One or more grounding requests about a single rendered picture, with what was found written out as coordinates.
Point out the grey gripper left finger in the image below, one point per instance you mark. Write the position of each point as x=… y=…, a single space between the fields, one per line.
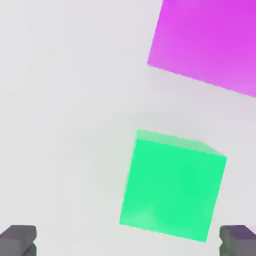
x=17 y=239

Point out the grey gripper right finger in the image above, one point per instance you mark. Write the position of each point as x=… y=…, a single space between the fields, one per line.
x=239 y=241

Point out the small green cube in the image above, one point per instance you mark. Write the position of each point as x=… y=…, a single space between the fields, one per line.
x=172 y=188

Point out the large magenta box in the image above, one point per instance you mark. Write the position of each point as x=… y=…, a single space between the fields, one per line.
x=206 y=40

